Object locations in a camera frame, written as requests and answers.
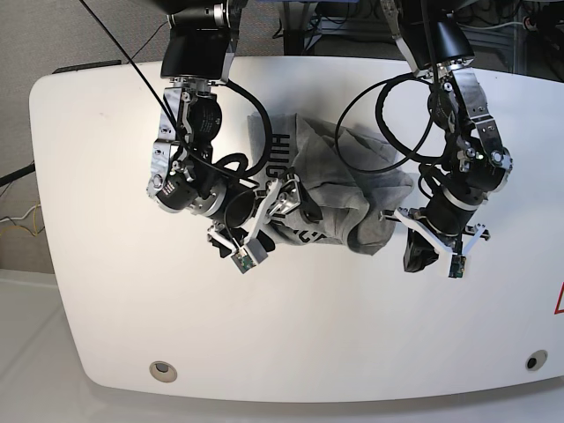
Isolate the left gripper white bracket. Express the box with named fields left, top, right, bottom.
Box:
left=379, top=204, right=490, bottom=278

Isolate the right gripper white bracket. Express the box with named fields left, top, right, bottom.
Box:
left=207, top=174, right=323, bottom=266

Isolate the grey T-shirt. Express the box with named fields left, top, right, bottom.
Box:
left=256, top=114, right=414, bottom=256

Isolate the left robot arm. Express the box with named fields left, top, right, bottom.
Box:
left=375, top=1, right=514, bottom=278

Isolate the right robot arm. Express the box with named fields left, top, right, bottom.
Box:
left=146, top=1, right=322, bottom=273

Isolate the red triangle sticker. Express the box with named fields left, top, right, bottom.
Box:
left=553, top=283, right=564, bottom=315

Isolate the right table grommet hole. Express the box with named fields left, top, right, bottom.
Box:
left=525, top=350, right=548, bottom=372

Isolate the table grommet hole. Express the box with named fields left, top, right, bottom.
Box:
left=525, top=350, right=548, bottom=372
left=149, top=361, right=178, bottom=383

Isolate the left table grommet hole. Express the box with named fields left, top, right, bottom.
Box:
left=149, top=361, right=178, bottom=383

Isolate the black table leg stand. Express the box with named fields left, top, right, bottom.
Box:
left=276, top=1, right=318, bottom=56

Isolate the black bar behind table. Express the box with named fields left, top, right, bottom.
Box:
left=52, top=60, right=122, bottom=74

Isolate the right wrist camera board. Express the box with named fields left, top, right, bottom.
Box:
left=231, top=249, right=256, bottom=274

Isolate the yellow cable on floor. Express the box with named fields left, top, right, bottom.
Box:
left=203, top=7, right=240, bottom=61

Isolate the white cable at left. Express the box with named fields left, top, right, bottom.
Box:
left=0, top=204, right=43, bottom=237

